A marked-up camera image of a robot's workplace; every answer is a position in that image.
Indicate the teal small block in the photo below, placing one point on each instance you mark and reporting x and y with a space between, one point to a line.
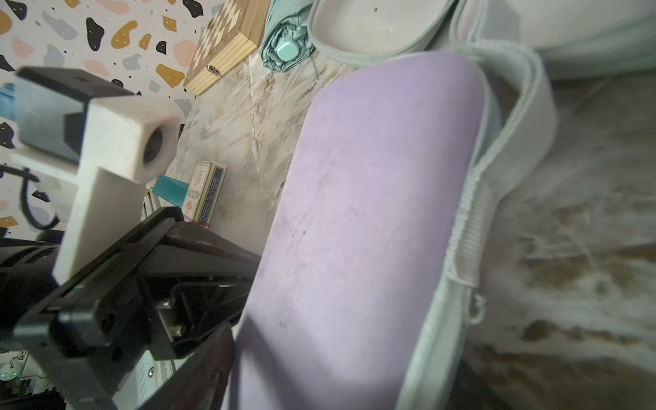
171 190

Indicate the playing card box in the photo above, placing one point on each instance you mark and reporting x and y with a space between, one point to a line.
203 192

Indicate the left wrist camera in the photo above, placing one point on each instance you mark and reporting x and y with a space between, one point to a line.
93 146

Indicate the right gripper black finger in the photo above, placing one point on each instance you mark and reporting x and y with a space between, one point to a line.
202 381

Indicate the mint green folded umbrella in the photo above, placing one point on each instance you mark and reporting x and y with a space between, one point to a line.
286 42

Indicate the wooden chessboard box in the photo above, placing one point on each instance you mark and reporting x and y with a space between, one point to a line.
233 34

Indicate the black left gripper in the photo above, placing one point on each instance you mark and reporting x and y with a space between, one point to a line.
164 289

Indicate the lilac zippered umbrella sleeve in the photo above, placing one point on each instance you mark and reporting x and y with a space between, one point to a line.
368 282

